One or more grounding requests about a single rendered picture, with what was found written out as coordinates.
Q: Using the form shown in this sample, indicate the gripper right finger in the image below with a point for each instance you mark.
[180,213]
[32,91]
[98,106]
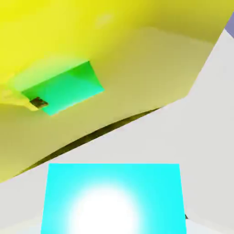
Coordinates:
[193,228]

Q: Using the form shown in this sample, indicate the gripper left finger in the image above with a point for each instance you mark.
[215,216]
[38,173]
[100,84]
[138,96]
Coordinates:
[32,229]

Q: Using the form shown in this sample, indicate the small cyan cube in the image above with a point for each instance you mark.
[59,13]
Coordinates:
[113,179]

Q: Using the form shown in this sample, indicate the large yellow box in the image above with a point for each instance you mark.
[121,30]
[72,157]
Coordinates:
[146,73]

